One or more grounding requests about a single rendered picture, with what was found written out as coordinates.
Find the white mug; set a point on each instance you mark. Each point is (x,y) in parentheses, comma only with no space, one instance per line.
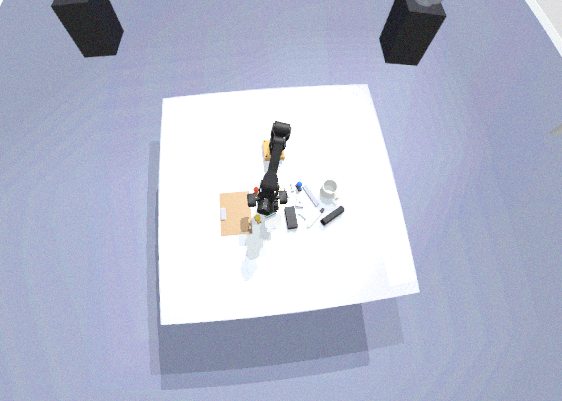
(329,189)

